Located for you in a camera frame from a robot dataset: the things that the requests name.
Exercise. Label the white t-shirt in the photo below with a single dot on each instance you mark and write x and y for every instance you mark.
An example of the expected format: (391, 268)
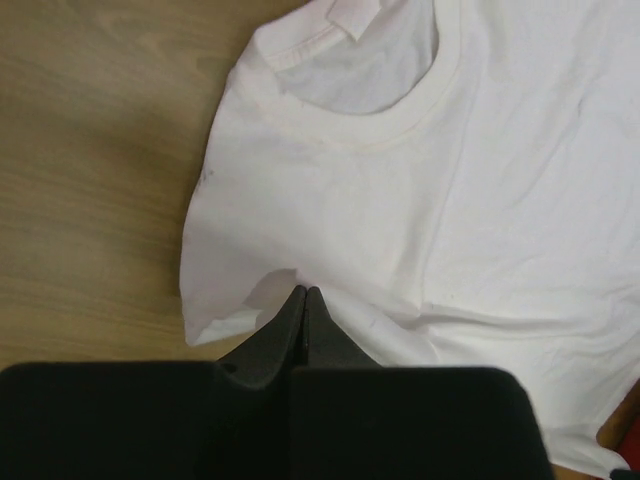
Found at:
(459, 178)

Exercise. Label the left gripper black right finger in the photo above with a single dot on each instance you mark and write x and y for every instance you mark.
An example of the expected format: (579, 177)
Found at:
(325, 344)

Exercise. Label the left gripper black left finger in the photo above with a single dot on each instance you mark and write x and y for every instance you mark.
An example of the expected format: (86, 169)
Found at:
(258, 362)

